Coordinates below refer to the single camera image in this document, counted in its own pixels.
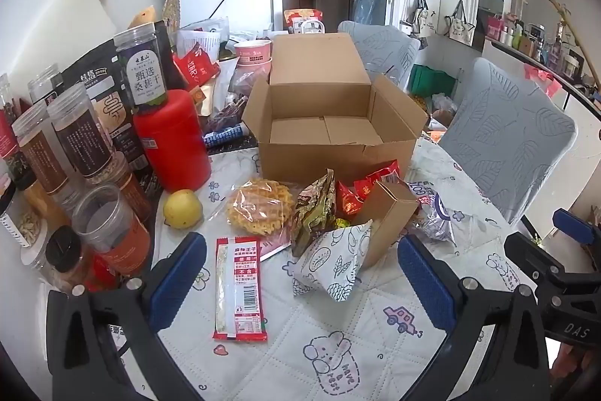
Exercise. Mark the black printed pouch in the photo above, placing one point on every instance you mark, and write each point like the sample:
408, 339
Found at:
105, 100

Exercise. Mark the purple silver snack packet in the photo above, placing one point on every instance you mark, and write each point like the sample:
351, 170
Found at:
436, 213

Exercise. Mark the person's right hand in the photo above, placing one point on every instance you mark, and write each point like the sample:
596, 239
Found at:
575, 361

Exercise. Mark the jar of pale seeds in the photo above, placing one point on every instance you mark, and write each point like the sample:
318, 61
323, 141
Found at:
23, 222

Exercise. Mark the clear jar dark purple label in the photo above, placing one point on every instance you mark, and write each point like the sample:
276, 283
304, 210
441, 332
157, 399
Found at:
141, 67

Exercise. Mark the red canister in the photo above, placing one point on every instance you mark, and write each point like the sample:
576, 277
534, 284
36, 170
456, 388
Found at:
173, 147

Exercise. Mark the olive brown snack packet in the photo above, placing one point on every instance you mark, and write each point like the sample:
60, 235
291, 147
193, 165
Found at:
312, 213

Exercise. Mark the small red snack packet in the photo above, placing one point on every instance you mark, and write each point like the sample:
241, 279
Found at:
348, 200
382, 175

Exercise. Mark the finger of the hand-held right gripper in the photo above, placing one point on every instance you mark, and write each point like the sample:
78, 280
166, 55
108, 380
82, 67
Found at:
573, 226
540, 260

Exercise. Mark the blue white packet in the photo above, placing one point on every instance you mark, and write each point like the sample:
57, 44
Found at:
230, 135

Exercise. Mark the long red snack packet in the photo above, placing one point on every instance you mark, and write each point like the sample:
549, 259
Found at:
238, 288

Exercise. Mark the white plastic board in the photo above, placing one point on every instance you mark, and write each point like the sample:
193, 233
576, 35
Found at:
65, 25

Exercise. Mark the clear jar brown label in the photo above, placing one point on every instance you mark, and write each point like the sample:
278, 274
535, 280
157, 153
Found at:
82, 138
42, 152

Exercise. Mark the green bag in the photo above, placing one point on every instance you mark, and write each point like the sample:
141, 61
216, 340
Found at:
432, 81

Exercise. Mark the small jar black lid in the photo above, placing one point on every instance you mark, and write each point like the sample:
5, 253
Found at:
68, 255

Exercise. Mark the pink paper cup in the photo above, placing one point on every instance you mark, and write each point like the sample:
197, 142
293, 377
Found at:
253, 62
253, 48

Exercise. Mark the red yellow nut bag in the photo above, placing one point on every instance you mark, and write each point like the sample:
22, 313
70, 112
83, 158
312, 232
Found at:
303, 14

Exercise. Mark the waffle crisp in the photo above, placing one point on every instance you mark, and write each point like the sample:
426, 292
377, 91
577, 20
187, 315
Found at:
259, 207

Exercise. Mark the shelf of cosmetic bottles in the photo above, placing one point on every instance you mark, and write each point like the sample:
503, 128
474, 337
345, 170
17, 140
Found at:
540, 41

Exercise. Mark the round woven mat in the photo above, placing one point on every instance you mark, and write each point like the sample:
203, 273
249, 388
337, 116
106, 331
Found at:
171, 8

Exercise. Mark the small brown gold-faced box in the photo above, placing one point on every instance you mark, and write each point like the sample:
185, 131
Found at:
389, 218

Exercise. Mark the jar of dark red berries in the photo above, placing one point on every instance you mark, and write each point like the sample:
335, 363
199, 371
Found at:
9, 128

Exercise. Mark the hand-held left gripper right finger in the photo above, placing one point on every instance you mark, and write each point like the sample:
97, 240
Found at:
425, 283

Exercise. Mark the yellow lemon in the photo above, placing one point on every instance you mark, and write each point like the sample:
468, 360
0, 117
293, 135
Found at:
183, 209

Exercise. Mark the clear jar orange label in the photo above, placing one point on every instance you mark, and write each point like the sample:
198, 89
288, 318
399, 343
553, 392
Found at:
117, 236
134, 189

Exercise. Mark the canvas tote bag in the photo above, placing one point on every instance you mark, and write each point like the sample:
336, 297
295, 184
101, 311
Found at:
422, 18

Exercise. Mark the grey leaf-pattern chair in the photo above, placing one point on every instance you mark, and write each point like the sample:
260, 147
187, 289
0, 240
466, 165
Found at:
512, 138
380, 48

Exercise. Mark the pink snack packet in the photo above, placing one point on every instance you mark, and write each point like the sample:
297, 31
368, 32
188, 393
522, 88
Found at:
274, 248

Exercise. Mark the large cardboard box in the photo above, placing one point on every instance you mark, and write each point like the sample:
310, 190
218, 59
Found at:
310, 161

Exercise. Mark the white doodle-print snack bag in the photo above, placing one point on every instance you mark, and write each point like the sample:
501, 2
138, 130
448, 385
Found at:
335, 262

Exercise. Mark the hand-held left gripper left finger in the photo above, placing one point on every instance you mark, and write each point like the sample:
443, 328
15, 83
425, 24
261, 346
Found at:
178, 279

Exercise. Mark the yellow wrapped candy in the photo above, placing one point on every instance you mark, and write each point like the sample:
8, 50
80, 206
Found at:
341, 223

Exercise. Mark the red snack bag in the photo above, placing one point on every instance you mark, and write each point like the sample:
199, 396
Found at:
195, 67

